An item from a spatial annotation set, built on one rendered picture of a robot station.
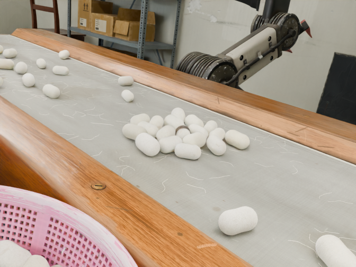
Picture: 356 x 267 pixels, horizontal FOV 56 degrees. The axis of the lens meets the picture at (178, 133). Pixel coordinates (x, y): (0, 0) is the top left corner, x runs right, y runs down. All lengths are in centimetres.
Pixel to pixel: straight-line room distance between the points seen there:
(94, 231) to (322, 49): 234
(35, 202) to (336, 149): 40
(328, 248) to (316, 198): 11
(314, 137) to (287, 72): 207
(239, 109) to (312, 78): 195
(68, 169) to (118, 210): 7
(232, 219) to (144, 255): 9
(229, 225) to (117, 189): 9
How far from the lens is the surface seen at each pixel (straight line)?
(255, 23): 109
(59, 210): 25
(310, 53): 252
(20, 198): 27
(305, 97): 255
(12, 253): 25
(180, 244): 23
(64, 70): 74
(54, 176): 30
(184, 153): 39
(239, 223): 28
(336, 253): 28
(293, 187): 39
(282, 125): 55
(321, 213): 36
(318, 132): 53
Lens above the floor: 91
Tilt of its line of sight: 21 degrees down
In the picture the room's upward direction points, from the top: 8 degrees clockwise
